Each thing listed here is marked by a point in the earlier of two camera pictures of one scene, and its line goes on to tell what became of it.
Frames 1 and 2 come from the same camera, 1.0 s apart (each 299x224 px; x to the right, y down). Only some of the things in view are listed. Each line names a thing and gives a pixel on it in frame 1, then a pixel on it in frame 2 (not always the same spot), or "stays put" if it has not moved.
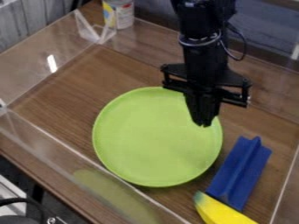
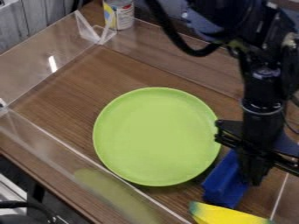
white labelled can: x=119 y=12 stays put
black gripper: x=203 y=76 -> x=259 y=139
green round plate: x=147 y=141 stays put
